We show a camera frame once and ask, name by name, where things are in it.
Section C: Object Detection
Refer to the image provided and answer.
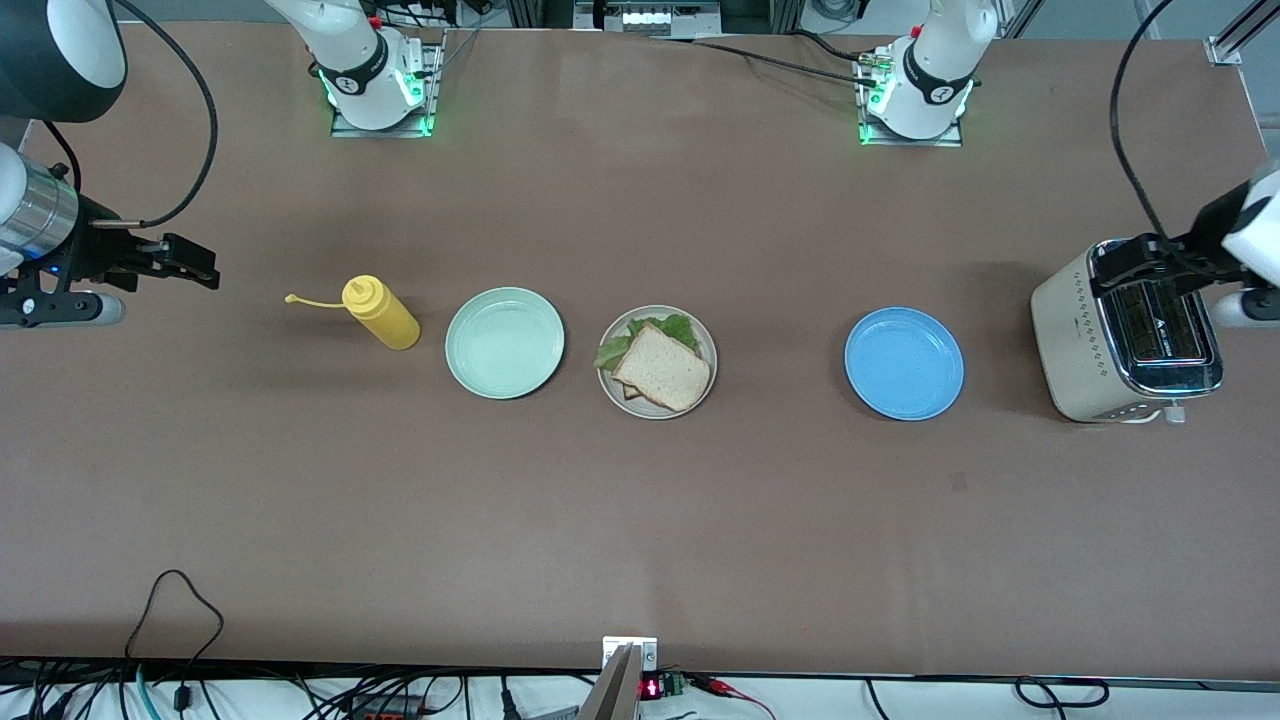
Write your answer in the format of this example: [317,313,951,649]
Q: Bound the yellow mustard squeeze bottle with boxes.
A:
[285,275,422,352]

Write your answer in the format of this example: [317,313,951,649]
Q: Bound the green lettuce leaf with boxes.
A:
[594,313,701,373]

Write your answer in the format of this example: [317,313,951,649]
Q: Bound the blue plate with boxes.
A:
[844,306,966,422]

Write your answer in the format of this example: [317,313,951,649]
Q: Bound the light green plate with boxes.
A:
[445,287,566,401]

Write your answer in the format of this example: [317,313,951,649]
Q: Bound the beige plate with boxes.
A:
[597,305,719,421]

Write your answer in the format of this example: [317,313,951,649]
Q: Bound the beige chrome toaster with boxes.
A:
[1030,237,1226,428]

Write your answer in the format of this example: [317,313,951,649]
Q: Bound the dark electronics box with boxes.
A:
[573,0,723,39]

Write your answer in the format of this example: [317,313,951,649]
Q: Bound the grey metal bar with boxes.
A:
[578,645,641,720]

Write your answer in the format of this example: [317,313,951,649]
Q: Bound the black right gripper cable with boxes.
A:
[90,0,219,230]

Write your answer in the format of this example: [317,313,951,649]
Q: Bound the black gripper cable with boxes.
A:
[90,0,219,230]
[1110,0,1176,241]

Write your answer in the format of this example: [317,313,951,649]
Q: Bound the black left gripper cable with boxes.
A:
[1110,0,1176,241]

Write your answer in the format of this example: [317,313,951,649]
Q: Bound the aluminium frame profile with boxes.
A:
[1205,0,1280,67]

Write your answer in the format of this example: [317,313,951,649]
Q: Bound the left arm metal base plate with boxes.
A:
[856,50,966,149]

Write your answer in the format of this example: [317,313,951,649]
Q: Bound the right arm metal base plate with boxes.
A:
[330,28,447,139]

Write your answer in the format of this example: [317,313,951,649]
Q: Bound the black looped cable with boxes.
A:
[125,570,226,720]

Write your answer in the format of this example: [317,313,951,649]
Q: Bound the short black table cable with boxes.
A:
[788,30,881,65]

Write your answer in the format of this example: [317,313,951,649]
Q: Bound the long black table cable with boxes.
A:
[650,36,883,87]

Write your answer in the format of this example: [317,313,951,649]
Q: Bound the black oval cable loop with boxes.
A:
[1015,677,1111,709]

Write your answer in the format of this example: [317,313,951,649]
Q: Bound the red clip wires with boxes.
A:
[688,675,776,720]

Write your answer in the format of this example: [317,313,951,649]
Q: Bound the small metal mounting bracket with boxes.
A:
[603,637,659,671]

